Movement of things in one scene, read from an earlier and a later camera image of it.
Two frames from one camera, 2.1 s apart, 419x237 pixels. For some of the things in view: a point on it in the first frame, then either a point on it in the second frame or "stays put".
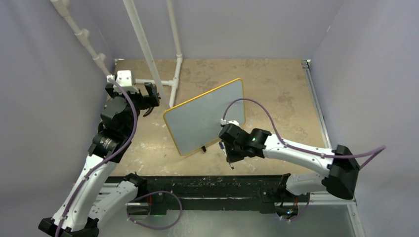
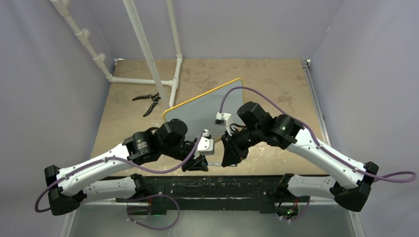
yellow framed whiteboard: (197, 122) stays put
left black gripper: (150, 90) -> (192, 164)
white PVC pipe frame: (63, 5) stays put
